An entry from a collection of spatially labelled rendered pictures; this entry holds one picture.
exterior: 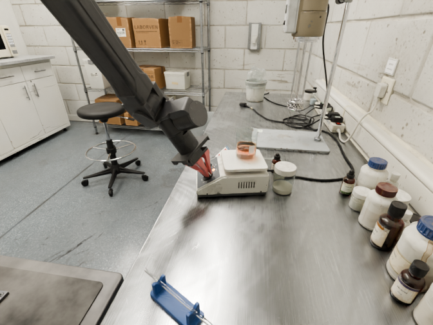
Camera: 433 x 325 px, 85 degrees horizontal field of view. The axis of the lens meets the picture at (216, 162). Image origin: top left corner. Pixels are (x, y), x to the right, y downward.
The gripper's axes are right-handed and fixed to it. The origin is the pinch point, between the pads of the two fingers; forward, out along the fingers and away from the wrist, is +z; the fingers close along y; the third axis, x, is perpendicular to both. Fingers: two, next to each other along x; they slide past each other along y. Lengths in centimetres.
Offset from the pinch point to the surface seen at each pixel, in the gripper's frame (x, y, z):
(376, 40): -25, 84, 8
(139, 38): 185, 140, -54
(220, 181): -4.0, -0.5, 2.5
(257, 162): -9.2, 9.8, 4.9
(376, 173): -33.4, 21.0, 19.3
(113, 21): 194, 132, -78
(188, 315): -20.7, -29.7, 0.3
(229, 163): -4.2, 5.0, 1.0
